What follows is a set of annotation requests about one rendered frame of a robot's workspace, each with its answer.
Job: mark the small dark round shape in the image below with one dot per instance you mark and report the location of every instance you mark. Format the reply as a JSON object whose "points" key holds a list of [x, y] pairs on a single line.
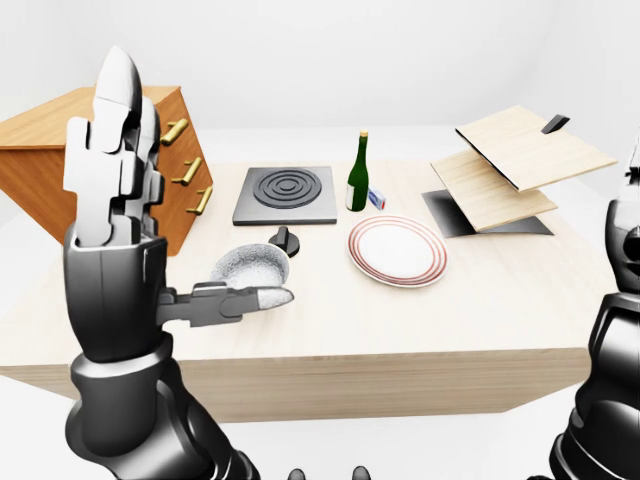
{"points": [[360, 473], [296, 475]]}

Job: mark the round black stove knob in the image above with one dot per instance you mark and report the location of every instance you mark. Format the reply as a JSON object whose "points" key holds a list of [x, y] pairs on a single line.
{"points": [[285, 241]]}

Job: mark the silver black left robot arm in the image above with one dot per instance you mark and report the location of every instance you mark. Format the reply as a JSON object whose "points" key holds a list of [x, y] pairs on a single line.
{"points": [[140, 415]]}

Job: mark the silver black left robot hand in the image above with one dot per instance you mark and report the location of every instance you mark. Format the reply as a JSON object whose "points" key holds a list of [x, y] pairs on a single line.
{"points": [[115, 280]]}

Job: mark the wooden cabinet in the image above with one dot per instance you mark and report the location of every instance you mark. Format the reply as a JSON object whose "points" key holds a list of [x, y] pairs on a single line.
{"points": [[35, 165]]}

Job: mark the white plate with red rings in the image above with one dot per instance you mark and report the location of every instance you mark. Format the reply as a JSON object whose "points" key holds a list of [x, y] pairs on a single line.
{"points": [[397, 251]]}

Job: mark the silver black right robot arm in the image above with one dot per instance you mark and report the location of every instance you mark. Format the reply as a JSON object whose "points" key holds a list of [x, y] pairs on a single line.
{"points": [[615, 360]]}

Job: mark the green wine bottle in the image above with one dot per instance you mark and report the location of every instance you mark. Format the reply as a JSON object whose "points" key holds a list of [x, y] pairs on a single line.
{"points": [[357, 185]]}

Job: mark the wooden cabinet drawer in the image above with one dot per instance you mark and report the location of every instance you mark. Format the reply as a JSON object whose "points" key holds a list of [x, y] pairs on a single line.
{"points": [[172, 162], [175, 227], [181, 111]]}

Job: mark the flat dark stove plate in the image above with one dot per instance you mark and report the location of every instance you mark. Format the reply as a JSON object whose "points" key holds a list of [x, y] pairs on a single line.
{"points": [[250, 210]]}

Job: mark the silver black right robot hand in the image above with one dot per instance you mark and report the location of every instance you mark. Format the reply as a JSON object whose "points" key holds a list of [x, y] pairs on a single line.
{"points": [[625, 240]]}

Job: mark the pale wooden rack, dark base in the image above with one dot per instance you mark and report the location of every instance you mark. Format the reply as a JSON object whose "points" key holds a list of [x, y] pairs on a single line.
{"points": [[530, 150]]}

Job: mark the speckled grey bowl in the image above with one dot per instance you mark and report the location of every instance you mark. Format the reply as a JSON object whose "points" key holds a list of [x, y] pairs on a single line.
{"points": [[250, 265]]}

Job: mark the small white blue box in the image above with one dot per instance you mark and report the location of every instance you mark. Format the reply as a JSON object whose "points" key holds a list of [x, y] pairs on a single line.
{"points": [[376, 198]]}

